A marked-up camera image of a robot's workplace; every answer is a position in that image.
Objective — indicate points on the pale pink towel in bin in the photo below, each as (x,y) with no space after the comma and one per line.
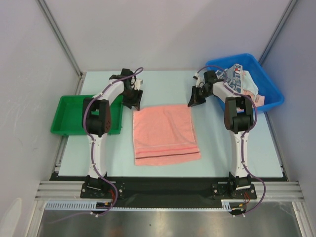
(258,99)

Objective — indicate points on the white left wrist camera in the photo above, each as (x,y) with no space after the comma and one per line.
(137,84)

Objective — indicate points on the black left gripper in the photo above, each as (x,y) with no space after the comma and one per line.
(135,101)

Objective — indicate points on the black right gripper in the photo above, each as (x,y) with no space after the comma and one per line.
(197,93)

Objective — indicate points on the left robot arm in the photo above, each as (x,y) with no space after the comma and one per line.
(96,115)

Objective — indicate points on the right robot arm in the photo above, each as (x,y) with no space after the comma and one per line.
(240,116)

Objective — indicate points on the green plastic tray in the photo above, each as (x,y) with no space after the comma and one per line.
(68,117)

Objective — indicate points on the aluminium frame rail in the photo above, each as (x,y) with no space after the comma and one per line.
(71,190)

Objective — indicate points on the blue white patterned towel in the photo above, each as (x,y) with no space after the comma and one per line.
(233,77)

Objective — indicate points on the blue plastic bin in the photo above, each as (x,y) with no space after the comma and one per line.
(267,88)

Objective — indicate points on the white cable duct rail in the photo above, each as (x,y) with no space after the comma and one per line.
(100,206)

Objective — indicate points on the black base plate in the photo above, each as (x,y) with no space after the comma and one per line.
(166,190)

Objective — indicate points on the pink terry towel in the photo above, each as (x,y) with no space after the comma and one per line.
(164,135)

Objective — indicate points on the white light blue towel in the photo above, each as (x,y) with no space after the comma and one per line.
(248,84)

